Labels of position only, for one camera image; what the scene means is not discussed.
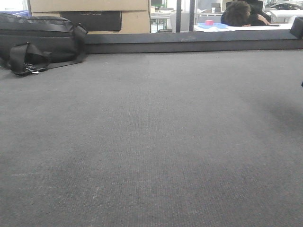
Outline red tape roll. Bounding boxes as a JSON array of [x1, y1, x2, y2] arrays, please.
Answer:
[[205, 20, 214, 26]]

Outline blue tray on table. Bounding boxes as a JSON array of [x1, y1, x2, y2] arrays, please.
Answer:
[[197, 23, 228, 29]]

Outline person with dark hair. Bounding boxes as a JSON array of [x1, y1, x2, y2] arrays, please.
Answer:
[[221, 0, 271, 27]]

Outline black fabric bag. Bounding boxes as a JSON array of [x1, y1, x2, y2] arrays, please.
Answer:
[[0, 13, 88, 76]]

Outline black object at right edge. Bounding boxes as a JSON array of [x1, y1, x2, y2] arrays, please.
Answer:
[[290, 17, 303, 39]]

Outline upper cardboard box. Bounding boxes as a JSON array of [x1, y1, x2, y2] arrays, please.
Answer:
[[29, 0, 150, 12]]

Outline lower cardboard box black label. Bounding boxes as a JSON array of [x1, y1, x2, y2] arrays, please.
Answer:
[[32, 10, 151, 35]]

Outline black raised edge rail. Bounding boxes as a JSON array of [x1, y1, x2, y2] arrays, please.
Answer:
[[85, 29, 303, 54]]

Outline black vertical pole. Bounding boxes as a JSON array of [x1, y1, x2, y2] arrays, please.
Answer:
[[189, 0, 196, 32], [176, 0, 182, 33]]

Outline blue bin far left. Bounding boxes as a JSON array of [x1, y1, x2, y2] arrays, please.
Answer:
[[11, 10, 31, 17]]

